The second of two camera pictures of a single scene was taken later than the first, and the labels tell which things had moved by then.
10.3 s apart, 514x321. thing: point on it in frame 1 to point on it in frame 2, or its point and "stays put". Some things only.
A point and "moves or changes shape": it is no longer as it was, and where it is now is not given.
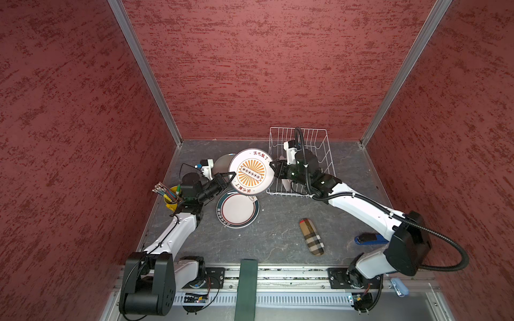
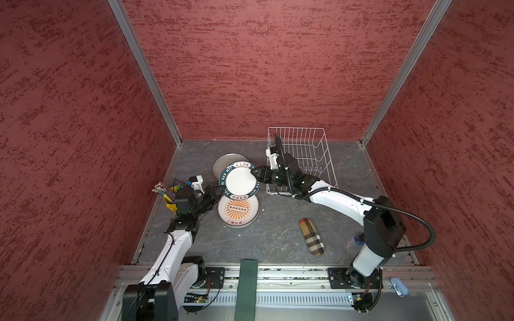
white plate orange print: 254,174 to 239,213
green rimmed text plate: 287,184 moves or changes shape
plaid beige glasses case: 312,239 stays put
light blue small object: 399,287 stays put
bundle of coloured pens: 170,194 stays put
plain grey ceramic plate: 221,164 stays put
